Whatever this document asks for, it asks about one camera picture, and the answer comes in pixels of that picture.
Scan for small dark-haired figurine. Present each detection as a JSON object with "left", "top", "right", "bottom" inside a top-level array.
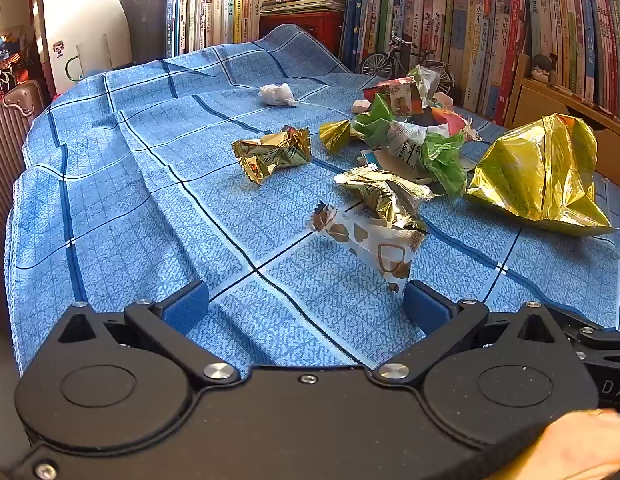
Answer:
[{"left": 531, "top": 53, "right": 557, "bottom": 84}]

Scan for small gold foil wrapper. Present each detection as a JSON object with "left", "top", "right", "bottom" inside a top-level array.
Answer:
[{"left": 318, "top": 118, "right": 354, "bottom": 154}]

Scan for pink ribbed suitcase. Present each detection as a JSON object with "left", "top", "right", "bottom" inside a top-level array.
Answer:
[{"left": 0, "top": 80, "right": 48, "bottom": 321}]

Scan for white labelled plastic wrapper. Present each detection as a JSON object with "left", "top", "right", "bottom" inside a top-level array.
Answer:
[{"left": 386, "top": 121, "right": 433, "bottom": 173}]

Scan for blue checked cloth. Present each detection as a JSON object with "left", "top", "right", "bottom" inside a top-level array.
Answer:
[{"left": 4, "top": 24, "right": 620, "bottom": 376}]

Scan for colourful snack bag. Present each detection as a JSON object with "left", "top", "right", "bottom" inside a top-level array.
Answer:
[{"left": 427, "top": 105, "right": 473, "bottom": 136}]

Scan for red crate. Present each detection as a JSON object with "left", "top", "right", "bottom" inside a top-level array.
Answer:
[{"left": 259, "top": 9, "right": 345, "bottom": 56}]

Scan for silver foil wrapper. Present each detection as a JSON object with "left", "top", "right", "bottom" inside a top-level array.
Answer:
[{"left": 406, "top": 64, "right": 442, "bottom": 108}]

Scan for white wrapper with brown hearts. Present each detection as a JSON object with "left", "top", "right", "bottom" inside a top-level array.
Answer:
[{"left": 310, "top": 201, "right": 427, "bottom": 294}]

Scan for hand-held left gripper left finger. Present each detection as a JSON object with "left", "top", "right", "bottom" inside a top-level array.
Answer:
[{"left": 56, "top": 280, "right": 242, "bottom": 389}]

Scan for red snack packet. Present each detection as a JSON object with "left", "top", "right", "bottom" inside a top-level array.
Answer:
[{"left": 362, "top": 77, "right": 427, "bottom": 117}]

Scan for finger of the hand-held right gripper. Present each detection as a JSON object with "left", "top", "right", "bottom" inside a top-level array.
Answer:
[{"left": 540, "top": 304, "right": 620, "bottom": 361}]

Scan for wooden desktop organizer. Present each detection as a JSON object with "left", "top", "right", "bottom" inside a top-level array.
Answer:
[{"left": 505, "top": 54, "right": 620, "bottom": 173}]

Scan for white crumpled tissue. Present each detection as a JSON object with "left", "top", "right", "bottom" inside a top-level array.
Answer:
[{"left": 259, "top": 83, "right": 299, "bottom": 108}]

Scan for patterned red clothes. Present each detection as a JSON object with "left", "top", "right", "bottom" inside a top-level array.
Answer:
[{"left": 0, "top": 25, "right": 43, "bottom": 106}]

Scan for row of upright books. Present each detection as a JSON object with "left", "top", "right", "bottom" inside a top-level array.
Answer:
[
  {"left": 338, "top": 0, "right": 530, "bottom": 126},
  {"left": 165, "top": 0, "right": 263, "bottom": 59},
  {"left": 524, "top": 0, "right": 620, "bottom": 128}
]

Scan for crumpled gold foil wrapper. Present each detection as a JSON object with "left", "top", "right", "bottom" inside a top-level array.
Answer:
[{"left": 334, "top": 165, "right": 437, "bottom": 233}]

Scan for miniature black bicycle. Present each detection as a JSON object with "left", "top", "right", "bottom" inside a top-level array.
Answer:
[{"left": 360, "top": 31, "right": 456, "bottom": 97}]

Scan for glass mug with green handle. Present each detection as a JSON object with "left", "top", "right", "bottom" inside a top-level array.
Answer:
[{"left": 65, "top": 34, "right": 114, "bottom": 82}]

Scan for large yellow snack bag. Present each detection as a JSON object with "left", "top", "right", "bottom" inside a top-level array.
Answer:
[{"left": 464, "top": 113, "right": 619, "bottom": 237}]

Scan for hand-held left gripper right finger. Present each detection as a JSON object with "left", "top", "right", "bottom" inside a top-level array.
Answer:
[{"left": 372, "top": 280, "right": 571, "bottom": 386}]

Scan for person's left hand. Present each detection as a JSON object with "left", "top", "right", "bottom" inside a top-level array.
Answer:
[{"left": 490, "top": 408, "right": 620, "bottom": 480}]

